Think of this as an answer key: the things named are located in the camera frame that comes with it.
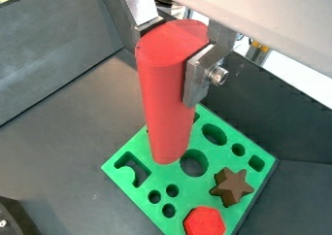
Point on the brown star prism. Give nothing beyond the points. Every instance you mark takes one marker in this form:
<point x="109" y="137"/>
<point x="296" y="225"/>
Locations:
<point x="230" y="186"/>

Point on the green shape sorter board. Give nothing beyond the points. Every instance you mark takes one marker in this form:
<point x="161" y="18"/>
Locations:
<point x="166" y="191"/>

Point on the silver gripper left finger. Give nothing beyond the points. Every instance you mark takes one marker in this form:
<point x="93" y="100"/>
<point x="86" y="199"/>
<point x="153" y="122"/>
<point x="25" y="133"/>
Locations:
<point x="142" y="14"/>

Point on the red hexagonal prism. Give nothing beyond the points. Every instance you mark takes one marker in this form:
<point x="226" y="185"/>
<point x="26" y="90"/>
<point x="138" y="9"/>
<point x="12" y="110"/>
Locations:
<point x="204" y="222"/>

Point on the black cradle fixture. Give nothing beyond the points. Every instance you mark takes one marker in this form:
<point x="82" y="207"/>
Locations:
<point x="14" y="220"/>

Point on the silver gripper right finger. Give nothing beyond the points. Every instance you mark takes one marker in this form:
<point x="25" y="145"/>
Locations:
<point x="201" y="69"/>

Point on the red oval cylinder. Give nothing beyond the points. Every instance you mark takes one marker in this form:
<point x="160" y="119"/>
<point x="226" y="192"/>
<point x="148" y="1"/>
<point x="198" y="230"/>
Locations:
<point x="161" y="52"/>

